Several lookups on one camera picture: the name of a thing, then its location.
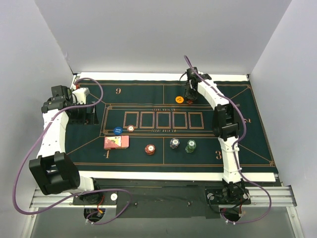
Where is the orange big blind button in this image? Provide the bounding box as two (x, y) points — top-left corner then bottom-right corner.
(175, 96), (184, 104)

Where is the blue small blind button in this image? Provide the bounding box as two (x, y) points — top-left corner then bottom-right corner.
(113, 126), (123, 135)

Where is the single red poker chip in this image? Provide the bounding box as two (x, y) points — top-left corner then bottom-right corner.
(127, 125), (135, 132)

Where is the blue poker chip stack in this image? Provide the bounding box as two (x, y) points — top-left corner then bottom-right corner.
(170, 138), (180, 149)

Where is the red poker chip stack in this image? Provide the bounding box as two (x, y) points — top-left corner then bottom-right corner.
(145, 144), (156, 155)

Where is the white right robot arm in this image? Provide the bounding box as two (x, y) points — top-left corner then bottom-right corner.
(184, 67), (250, 203)

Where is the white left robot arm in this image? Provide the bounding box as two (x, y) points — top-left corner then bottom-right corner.
(29, 102), (102, 204)

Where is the red playing card deck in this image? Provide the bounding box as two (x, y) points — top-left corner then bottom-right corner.
(104, 135), (129, 150)

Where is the green poker table mat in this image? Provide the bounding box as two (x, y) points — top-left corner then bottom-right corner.
(64, 78), (279, 174)

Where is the green poker chip stack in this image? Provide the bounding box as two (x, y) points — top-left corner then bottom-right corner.
(185, 139), (196, 153)

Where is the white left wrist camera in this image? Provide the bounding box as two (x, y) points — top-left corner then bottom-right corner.
(72, 88), (90, 105)

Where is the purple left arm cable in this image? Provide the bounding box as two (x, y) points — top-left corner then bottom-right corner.
(11, 77), (133, 226)

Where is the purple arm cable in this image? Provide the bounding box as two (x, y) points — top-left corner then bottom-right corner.
(11, 77), (133, 226)
(183, 55), (272, 225)

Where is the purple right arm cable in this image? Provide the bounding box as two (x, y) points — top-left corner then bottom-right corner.
(183, 55), (272, 225)

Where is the aluminium mounting rail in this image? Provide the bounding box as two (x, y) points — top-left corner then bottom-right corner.
(30, 187), (297, 208)

